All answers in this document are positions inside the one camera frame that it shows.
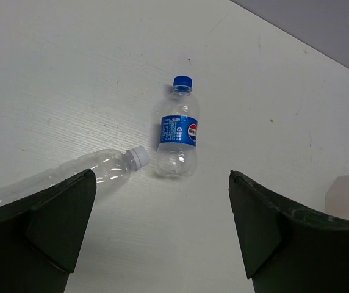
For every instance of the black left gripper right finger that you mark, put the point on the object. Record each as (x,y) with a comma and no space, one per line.
(286,246)

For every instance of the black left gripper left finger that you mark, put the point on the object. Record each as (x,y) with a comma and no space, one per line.
(41,235)

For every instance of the small blue Pepsi bottle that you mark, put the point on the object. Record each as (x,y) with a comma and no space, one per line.
(178,114)

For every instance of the clear unlabelled plastic bottle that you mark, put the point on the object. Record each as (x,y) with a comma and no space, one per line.
(112,169)

